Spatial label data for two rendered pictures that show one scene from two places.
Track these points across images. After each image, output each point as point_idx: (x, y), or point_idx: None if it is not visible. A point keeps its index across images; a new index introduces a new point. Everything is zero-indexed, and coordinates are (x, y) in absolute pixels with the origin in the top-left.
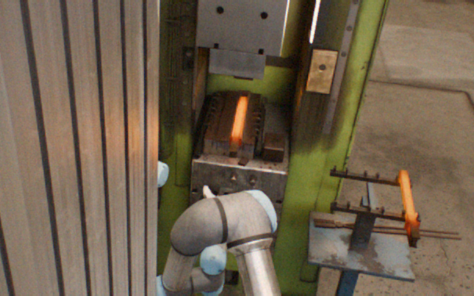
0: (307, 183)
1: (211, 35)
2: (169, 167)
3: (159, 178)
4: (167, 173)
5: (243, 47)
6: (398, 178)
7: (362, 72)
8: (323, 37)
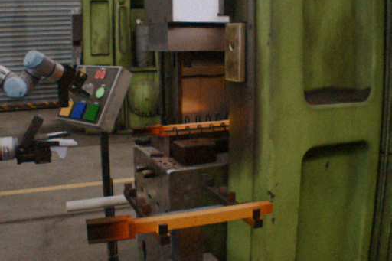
0: (241, 227)
1: (148, 12)
2: None
3: (4, 85)
4: (17, 88)
5: (158, 17)
6: (242, 203)
7: (269, 50)
8: (235, 8)
